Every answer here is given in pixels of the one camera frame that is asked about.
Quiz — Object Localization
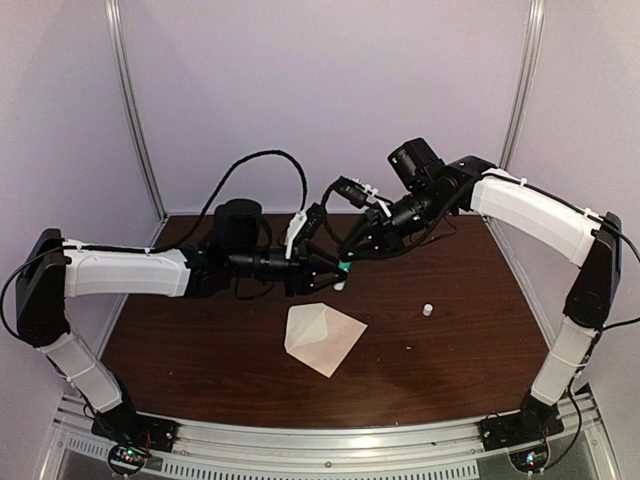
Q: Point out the left black cable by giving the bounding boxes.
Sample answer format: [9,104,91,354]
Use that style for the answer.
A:
[0,149,309,341]

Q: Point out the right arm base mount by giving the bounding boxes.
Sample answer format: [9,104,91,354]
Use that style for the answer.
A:
[478,396,565,451]

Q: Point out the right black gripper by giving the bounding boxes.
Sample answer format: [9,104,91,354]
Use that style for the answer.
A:
[338,186,453,263]

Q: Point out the aluminium frame post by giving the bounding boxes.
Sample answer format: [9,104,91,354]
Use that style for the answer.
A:
[499,0,545,170]
[104,0,168,222]

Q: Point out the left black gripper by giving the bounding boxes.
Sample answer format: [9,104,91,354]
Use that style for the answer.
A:
[228,242,347,298]

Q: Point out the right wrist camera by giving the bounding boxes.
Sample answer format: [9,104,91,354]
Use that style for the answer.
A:
[334,176,392,210]

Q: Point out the aluminium front rail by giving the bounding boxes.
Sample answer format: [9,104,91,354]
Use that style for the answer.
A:
[35,393,621,479]

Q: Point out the white glue stick cap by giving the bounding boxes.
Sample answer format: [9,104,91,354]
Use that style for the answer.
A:
[422,303,434,317]

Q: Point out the beige envelope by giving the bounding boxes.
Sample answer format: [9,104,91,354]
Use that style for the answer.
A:
[284,303,367,378]

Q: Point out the right aluminium frame post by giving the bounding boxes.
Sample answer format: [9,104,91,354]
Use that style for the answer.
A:
[499,0,545,170]

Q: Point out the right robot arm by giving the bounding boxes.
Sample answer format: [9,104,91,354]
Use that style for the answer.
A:
[339,138,622,442]

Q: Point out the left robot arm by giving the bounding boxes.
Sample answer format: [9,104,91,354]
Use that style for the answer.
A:
[15,199,346,444]

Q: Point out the green white glue stick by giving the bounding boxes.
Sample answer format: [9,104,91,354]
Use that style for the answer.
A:
[333,261,352,291]

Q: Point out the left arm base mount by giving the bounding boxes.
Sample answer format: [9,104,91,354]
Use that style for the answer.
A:
[91,379,179,453]

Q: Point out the left aluminium frame post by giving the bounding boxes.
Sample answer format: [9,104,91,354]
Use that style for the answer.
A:
[104,0,168,222]

